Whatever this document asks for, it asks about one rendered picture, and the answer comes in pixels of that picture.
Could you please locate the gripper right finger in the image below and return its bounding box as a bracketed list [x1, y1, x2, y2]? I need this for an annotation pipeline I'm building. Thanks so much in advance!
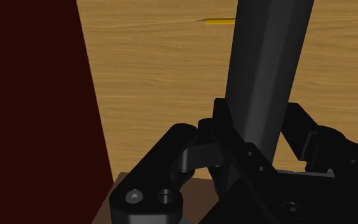
[280, 102, 358, 187]

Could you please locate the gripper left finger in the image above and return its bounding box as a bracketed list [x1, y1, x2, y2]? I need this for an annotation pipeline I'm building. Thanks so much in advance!
[109, 97, 278, 224]

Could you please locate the dark grey bar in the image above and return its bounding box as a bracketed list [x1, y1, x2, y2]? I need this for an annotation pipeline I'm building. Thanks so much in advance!
[224, 0, 316, 164]

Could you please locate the dark red robot stand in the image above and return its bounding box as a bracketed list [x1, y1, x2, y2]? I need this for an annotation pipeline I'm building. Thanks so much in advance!
[0, 0, 114, 224]

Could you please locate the yellow pencil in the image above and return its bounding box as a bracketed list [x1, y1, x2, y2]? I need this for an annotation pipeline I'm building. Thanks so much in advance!
[195, 18, 236, 25]

